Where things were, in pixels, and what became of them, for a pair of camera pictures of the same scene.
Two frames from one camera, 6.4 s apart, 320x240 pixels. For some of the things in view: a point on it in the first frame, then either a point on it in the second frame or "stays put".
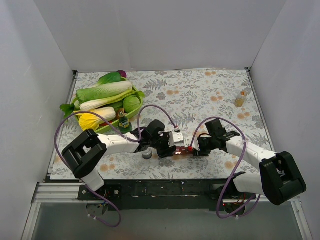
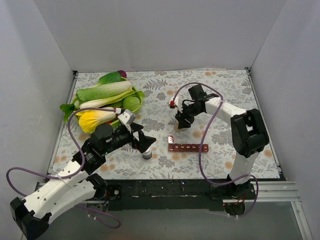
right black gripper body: [200, 146] to [186, 113]
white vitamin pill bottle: [147, 154] stays put
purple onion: [122, 73] stays put
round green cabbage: [130, 103] stays put
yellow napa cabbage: [90, 121] stays put
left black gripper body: [164, 146] to [135, 136]
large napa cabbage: [103, 90] stays put
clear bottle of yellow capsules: [239, 101] to [176, 128]
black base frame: [165, 194] stays put
